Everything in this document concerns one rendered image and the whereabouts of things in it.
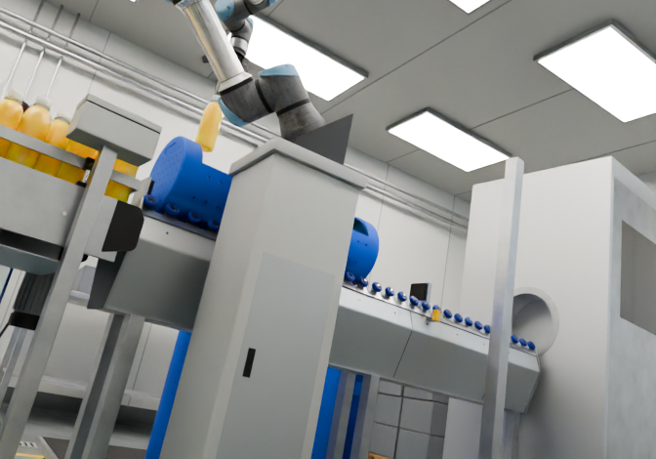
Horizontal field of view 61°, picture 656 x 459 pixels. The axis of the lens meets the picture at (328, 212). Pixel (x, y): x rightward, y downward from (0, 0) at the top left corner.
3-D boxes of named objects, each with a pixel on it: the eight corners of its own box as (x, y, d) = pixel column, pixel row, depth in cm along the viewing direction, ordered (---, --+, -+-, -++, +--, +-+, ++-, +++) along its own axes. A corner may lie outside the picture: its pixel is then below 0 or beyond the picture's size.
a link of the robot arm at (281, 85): (307, 97, 170) (288, 55, 168) (266, 115, 172) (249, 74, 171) (312, 98, 181) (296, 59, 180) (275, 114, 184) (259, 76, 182)
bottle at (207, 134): (192, 142, 193) (207, 94, 198) (193, 148, 199) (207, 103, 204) (213, 147, 194) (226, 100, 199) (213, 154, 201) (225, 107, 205)
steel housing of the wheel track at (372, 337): (538, 416, 275) (542, 346, 286) (109, 309, 154) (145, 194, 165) (488, 408, 297) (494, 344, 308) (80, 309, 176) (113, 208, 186)
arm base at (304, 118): (336, 120, 177) (323, 91, 176) (302, 135, 167) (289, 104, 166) (307, 134, 188) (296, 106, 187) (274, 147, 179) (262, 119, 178)
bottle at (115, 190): (122, 201, 153) (143, 142, 159) (97, 196, 152) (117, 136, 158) (128, 209, 160) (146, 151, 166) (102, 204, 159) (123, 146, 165)
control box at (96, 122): (152, 160, 147) (163, 125, 150) (75, 127, 135) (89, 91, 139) (138, 167, 154) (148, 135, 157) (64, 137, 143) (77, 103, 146)
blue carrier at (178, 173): (376, 283, 217) (384, 216, 228) (171, 204, 168) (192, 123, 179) (329, 290, 238) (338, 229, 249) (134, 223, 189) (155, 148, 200)
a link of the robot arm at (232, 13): (237, -14, 199) (251, 8, 209) (210, 1, 201) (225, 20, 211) (241, 2, 196) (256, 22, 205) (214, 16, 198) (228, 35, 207)
